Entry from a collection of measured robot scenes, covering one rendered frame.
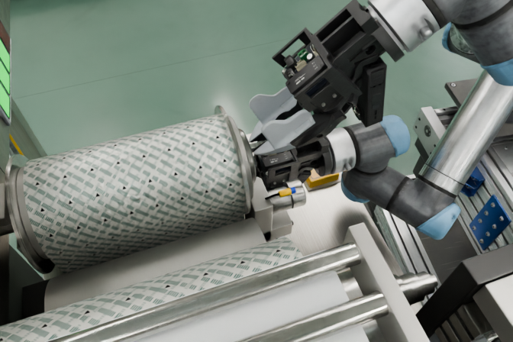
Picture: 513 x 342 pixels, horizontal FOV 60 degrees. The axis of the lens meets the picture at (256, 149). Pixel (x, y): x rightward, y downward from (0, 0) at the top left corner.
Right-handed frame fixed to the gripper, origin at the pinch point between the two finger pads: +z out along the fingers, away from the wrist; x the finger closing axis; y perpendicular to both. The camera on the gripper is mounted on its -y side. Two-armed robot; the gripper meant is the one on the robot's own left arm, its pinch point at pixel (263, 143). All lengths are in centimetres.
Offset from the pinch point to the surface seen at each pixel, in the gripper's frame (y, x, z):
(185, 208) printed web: 7.1, 5.7, 9.6
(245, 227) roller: 0.1, 8.6, 6.9
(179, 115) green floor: -98, -129, 81
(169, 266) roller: 7.0, 10.8, 14.2
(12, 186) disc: 22.0, 0.1, 19.5
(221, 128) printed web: 6.5, -0.7, 1.3
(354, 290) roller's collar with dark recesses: 8.0, 24.0, -5.4
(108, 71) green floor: -79, -176, 104
